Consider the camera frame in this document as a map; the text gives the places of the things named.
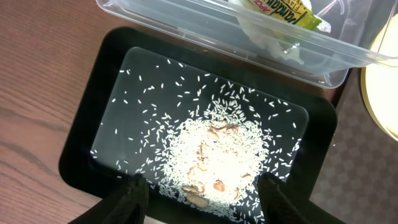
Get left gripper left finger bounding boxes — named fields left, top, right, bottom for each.
left=70, top=174, right=149, bottom=224

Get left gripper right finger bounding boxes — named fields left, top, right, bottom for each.
left=257, top=172, right=344, bottom=224

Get rice and food scraps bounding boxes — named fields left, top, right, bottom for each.
left=90, top=58, right=302, bottom=224

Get yellow plate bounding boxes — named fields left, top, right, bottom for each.
left=360, top=15, right=397, bottom=140

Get black waste tray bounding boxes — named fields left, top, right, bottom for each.
left=58, top=27, right=338, bottom=223

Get brown serving tray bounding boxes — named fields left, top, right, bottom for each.
left=310, top=70, right=397, bottom=223

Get clear plastic bin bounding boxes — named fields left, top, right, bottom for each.
left=96, top=0, right=397, bottom=89

